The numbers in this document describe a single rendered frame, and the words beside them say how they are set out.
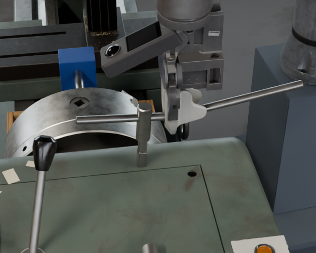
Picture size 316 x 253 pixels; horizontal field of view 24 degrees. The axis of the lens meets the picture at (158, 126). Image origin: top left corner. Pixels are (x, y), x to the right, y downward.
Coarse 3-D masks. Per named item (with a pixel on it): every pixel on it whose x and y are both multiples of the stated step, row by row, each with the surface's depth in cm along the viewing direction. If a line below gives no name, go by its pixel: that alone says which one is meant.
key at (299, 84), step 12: (288, 84) 107; (300, 84) 107; (240, 96) 107; (252, 96) 107; (264, 96) 107; (216, 108) 107; (84, 120) 105; (96, 120) 106; (108, 120) 106; (120, 120) 106; (132, 120) 107; (156, 120) 107
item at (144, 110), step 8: (144, 104) 106; (144, 112) 105; (144, 120) 106; (136, 128) 108; (144, 128) 107; (136, 136) 109; (144, 136) 108; (144, 144) 110; (144, 152) 111; (136, 160) 113; (144, 160) 112
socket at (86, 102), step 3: (75, 99) 129; (78, 99) 129; (81, 99) 129; (84, 99) 129; (72, 102) 128; (75, 102) 129; (78, 102) 129; (81, 102) 129; (84, 102) 128; (87, 102) 128; (72, 105) 128; (75, 105) 128; (78, 105) 129; (81, 105) 128; (84, 105) 128; (78, 108) 127
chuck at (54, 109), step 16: (48, 96) 131; (64, 96) 130; (80, 96) 129; (96, 96) 130; (112, 96) 131; (128, 96) 134; (32, 112) 130; (48, 112) 128; (64, 112) 126; (80, 112) 126; (96, 112) 126; (112, 112) 127; (128, 112) 129; (16, 128) 132; (32, 128) 127; (160, 128) 136; (16, 144) 128
